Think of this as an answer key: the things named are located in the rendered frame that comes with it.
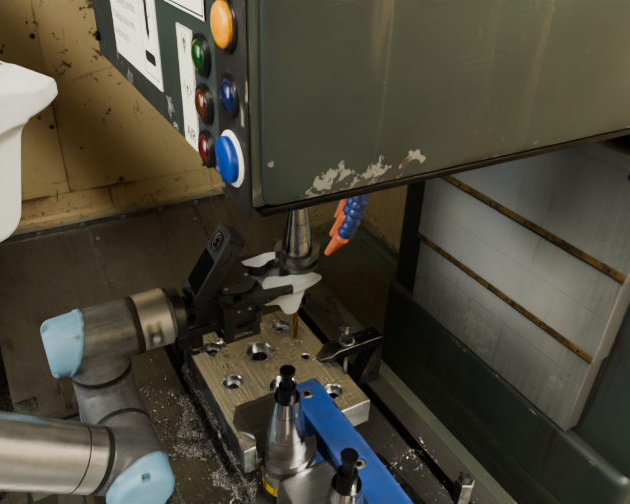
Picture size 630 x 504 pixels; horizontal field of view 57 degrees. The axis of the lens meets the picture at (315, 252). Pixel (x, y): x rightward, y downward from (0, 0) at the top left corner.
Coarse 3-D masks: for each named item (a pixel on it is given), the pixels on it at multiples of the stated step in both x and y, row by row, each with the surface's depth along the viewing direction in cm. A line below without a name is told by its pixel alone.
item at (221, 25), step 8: (216, 8) 31; (224, 8) 31; (216, 16) 32; (224, 16) 31; (216, 24) 32; (224, 24) 31; (216, 32) 32; (224, 32) 31; (216, 40) 32; (224, 40) 32; (224, 48) 32
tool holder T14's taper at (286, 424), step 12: (276, 396) 56; (276, 408) 56; (288, 408) 55; (300, 408) 57; (276, 420) 56; (288, 420) 56; (300, 420) 57; (276, 432) 57; (288, 432) 57; (300, 432) 57; (276, 444) 57; (288, 444) 57; (300, 444) 58; (276, 456) 58; (288, 456) 58; (300, 456) 59
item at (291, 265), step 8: (280, 240) 83; (280, 248) 82; (280, 256) 82; (288, 256) 80; (296, 256) 80; (304, 256) 80; (312, 256) 80; (280, 264) 82; (288, 264) 80; (296, 264) 80; (304, 264) 80; (312, 264) 81; (288, 272) 80; (296, 272) 80; (304, 272) 81
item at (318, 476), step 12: (312, 468) 58; (324, 468) 59; (336, 468) 59; (288, 480) 57; (300, 480) 57; (312, 480) 57; (324, 480) 57; (288, 492) 56; (300, 492) 56; (312, 492) 56; (324, 492) 56
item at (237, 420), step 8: (272, 392) 68; (256, 400) 66; (264, 400) 66; (272, 400) 66; (240, 408) 65; (248, 408) 65; (256, 408) 65; (264, 408) 65; (240, 416) 64; (248, 416) 64; (256, 416) 64; (264, 416) 64; (240, 424) 63; (248, 424) 63; (256, 424) 63; (264, 424) 63; (240, 432) 62; (248, 432) 62; (256, 432) 62
